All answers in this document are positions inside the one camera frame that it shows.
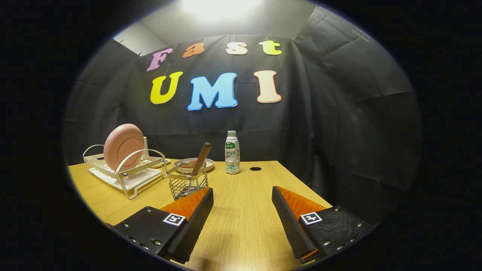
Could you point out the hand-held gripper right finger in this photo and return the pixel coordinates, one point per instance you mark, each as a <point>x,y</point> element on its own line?
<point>290,226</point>

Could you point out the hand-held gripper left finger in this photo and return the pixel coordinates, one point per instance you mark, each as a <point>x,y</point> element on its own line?
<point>196,229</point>

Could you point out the pink plate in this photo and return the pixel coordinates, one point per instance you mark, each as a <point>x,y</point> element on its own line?
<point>122,146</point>

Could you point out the beige oval dish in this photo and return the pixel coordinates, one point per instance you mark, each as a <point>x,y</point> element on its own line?
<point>209,163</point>

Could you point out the red meat piece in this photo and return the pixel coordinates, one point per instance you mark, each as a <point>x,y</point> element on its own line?
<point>188,163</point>

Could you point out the white green label bottle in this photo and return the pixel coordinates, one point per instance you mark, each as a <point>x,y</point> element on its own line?
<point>232,154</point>

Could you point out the white toaster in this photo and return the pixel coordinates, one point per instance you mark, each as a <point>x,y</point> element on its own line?
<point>145,148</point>

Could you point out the black backdrop cloth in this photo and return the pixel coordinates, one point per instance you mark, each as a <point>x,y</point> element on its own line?
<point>339,131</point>

